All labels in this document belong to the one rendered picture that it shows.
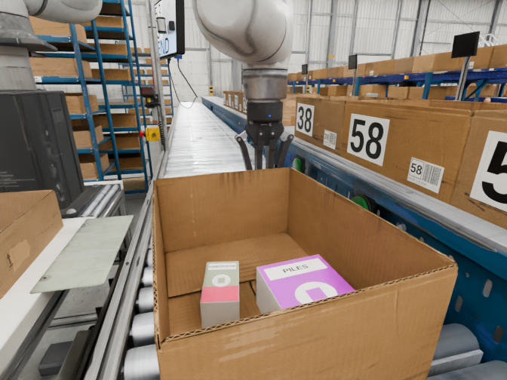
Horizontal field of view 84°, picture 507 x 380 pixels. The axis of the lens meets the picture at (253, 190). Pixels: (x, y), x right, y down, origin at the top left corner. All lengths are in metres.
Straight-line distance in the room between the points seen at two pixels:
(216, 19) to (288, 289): 0.35
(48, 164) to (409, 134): 0.89
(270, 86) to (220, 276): 0.35
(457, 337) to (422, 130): 0.36
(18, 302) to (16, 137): 0.46
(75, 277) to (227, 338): 0.45
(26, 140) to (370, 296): 0.86
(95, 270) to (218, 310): 0.30
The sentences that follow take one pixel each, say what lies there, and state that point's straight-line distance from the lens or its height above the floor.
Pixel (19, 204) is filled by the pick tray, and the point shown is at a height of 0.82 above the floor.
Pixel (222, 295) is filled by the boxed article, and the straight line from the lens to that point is 0.44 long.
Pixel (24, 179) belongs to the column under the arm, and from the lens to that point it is 0.97.
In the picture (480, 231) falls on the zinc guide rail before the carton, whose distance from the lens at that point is 0.52.
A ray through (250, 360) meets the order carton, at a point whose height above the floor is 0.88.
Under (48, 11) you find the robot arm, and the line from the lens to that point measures 1.09.
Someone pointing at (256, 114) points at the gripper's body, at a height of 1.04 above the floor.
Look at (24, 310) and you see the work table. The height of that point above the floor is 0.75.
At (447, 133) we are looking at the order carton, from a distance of 0.62.
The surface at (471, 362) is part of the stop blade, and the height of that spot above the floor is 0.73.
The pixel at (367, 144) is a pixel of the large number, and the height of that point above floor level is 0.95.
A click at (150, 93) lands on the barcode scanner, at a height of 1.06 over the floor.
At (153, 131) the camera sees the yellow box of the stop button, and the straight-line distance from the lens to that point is 1.68.
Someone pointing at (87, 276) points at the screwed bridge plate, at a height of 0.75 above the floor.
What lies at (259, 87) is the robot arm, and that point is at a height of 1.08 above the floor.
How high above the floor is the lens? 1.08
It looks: 20 degrees down
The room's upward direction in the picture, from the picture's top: straight up
